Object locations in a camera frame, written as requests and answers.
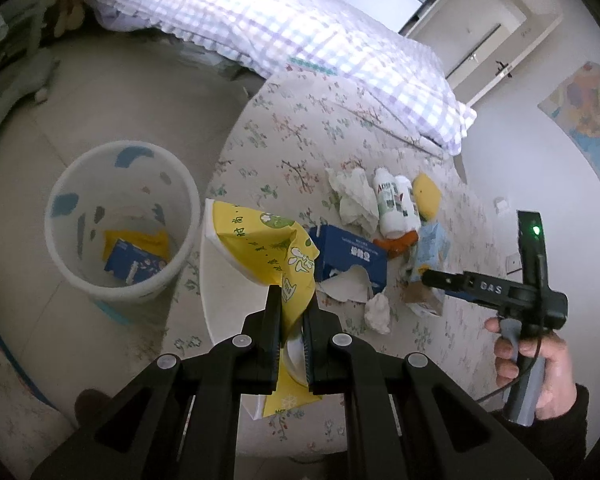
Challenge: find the yellow white tissue pack wrapper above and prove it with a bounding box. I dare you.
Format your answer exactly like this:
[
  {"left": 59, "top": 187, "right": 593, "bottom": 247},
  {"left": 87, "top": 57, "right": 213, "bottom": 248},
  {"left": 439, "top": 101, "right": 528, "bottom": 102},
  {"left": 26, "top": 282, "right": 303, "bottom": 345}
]
[{"left": 200, "top": 199, "right": 326, "bottom": 421}]

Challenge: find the white bottle green label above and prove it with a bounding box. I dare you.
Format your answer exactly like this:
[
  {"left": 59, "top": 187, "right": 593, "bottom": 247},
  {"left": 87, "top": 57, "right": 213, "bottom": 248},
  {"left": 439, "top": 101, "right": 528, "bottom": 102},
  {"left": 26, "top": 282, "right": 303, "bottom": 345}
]
[
  {"left": 395, "top": 175, "right": 422, "bottom": 233},
  {"left": 372, "top": 167, "right": 407, "bottom": 239}
]

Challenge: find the white plastic waste bin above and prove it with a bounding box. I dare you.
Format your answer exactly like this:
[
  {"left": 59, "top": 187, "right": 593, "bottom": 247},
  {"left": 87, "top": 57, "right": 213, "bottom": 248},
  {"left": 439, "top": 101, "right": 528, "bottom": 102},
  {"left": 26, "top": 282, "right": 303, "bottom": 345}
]
[{"left": 44, "top": 141, "right": 202, "bottom": 323}]

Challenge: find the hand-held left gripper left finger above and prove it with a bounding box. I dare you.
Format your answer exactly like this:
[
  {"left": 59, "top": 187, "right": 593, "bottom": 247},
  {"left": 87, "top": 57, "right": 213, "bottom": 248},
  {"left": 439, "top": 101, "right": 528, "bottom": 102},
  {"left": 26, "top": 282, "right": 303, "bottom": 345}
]
[{"left": 30, "top": 284, "right": 286, "bottom": 480}]

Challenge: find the black cable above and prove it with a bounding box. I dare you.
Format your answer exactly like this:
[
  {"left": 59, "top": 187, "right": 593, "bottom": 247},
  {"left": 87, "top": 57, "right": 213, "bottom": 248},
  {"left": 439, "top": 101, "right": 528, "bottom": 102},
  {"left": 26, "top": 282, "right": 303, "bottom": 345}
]
[{"left": 474, "top": 254, "right": 548, "bottom": 403}]

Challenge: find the orange wrapper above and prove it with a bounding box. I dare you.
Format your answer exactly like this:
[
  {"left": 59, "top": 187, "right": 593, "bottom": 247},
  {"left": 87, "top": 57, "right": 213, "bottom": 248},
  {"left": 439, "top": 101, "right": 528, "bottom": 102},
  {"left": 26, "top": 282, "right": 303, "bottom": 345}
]
[{"left": 380, "top": 232, "right": 418, "bottom": 260}]

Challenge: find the colourful wall poster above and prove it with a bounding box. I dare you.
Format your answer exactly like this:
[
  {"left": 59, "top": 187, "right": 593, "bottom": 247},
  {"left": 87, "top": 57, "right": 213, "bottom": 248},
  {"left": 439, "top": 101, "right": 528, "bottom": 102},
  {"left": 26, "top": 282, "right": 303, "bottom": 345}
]
[{"left": 537, "top": 61, "right": 600, "bottom": 196}]

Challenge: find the yellow sponge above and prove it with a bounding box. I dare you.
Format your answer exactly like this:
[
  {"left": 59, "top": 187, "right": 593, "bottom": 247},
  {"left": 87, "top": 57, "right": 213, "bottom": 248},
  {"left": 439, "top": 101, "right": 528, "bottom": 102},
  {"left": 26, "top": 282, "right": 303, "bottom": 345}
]
[{"left": 412, "top": 173, "right": 442, "bottom": 221}]

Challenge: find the purple checked pillow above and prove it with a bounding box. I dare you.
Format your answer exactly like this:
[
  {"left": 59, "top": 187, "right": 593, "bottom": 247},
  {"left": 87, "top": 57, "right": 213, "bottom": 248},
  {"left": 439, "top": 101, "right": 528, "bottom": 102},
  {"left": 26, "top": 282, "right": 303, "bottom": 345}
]
[{"left": 95, "top": 0, "right": 478, "bottom": 156}]

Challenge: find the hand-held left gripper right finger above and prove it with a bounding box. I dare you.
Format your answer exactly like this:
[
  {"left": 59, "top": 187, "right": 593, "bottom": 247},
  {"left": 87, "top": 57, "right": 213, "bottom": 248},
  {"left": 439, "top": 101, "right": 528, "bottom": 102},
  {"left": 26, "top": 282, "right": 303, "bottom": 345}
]
[{"left": 302, "top": 305, "right": 556, "bottom": 480}]

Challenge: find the yellow flat packet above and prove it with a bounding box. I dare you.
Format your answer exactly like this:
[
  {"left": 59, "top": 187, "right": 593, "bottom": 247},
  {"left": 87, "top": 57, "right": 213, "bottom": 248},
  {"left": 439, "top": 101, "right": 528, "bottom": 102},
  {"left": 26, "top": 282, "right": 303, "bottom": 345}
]
[{"left": 102, "top": 230, "right": 171, "bottom": 261}]

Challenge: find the brown plush toy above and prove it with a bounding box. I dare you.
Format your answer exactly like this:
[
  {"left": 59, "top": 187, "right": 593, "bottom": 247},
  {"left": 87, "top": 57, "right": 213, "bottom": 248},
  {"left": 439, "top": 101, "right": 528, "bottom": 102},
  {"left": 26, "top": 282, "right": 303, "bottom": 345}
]
[{"left": 49, "top": 0, "right": 89, "bottom": 39}]

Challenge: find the large crumpled white tissue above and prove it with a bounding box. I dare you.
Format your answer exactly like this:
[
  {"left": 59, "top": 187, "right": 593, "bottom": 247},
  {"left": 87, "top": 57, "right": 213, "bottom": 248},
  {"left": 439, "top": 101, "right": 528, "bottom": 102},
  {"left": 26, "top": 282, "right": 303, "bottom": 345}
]
[{"left": 326, "top": 167, "right": 381, "bottom": 236}]

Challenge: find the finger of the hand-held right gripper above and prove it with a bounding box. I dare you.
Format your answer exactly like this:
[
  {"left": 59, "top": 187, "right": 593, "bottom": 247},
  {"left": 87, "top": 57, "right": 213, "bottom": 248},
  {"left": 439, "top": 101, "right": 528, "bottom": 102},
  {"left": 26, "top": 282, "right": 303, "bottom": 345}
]
[{"left": 420, "top": 269, "right": 518, "bottom": 306}]

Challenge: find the small crumpled white tissue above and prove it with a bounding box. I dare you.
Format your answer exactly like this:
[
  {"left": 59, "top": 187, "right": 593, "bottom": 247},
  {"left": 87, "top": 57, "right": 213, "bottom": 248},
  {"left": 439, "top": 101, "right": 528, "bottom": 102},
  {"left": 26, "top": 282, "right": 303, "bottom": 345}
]
[{"left": 364, "top": 292, "right": 392, "bottom": 335}]

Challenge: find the person's right forearm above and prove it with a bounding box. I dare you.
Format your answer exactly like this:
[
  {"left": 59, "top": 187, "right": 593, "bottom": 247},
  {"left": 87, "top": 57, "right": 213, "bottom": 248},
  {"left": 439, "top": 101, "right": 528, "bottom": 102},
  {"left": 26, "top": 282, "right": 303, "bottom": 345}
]
[{"left": 490, "top": 384, "right": 592, "bottom": 480}]

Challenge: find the blue tissue box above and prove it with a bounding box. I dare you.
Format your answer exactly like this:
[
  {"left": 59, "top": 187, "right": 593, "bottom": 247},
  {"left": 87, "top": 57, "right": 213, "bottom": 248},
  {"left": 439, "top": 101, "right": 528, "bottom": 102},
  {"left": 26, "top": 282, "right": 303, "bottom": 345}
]
[{"left": 307, "top": 225, "right": 388, "bottom": 304}]

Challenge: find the light blue packet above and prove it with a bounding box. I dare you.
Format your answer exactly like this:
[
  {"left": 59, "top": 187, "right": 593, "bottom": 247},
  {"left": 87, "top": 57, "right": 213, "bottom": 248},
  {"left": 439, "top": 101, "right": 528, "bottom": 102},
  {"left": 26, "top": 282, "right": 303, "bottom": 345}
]
[{"left": 404, "top": 221, "right": 452, "bottom": 318}]

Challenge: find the person's right hand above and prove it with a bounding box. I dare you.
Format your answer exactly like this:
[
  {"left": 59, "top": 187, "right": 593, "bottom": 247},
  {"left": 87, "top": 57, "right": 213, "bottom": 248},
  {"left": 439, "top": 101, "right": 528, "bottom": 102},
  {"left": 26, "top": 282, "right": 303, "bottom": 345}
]
[{"left": 485, "top": 317, "right": 578, "bottom": 421}]

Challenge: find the white door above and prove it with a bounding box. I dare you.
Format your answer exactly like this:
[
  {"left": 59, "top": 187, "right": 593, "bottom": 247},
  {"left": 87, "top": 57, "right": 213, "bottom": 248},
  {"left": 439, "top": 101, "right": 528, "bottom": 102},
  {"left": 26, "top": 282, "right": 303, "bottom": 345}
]
[{"left": 405, "top": 0, "right": 565, "bottom": 107}]

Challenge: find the small blue carton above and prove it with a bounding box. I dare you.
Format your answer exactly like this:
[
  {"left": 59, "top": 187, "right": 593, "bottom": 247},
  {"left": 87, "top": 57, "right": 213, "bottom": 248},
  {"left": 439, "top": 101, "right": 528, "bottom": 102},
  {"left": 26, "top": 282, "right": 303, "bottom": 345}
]
[{"left": 104, "top": 240, "right": 167, "bottom": 286}]

